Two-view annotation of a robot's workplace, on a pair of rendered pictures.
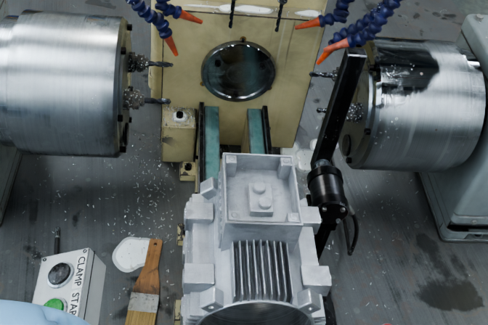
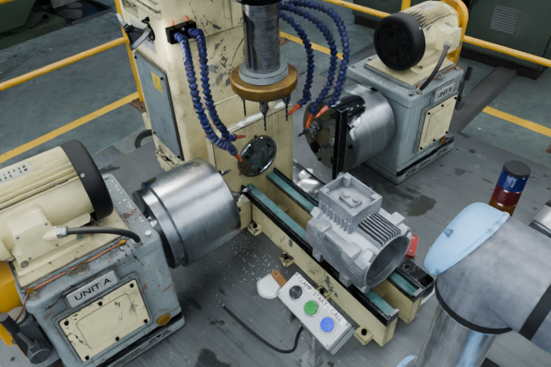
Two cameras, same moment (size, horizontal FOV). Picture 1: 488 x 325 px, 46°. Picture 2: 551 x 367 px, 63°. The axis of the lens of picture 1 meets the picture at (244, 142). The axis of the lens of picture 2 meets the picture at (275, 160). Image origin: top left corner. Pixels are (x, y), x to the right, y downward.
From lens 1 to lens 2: 55 cm
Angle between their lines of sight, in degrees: 21
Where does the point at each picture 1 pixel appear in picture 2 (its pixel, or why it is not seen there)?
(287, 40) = (276, 124)
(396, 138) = (365, 142)
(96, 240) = (243, 293)
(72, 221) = (221, 293)
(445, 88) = (371, 106)
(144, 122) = not seen: hidden behind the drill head
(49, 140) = (207, 245)
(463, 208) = (400, 161)
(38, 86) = (193, 216)
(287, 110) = (285, 164)
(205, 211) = (325, 224)
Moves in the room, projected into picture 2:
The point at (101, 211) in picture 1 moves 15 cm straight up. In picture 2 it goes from (230, 278) to (225, 245)
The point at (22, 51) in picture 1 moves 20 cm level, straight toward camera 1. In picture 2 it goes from (172, 202) to (239, 236)
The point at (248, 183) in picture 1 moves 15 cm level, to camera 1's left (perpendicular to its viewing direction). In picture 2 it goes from (339, 196) to (287, 218)
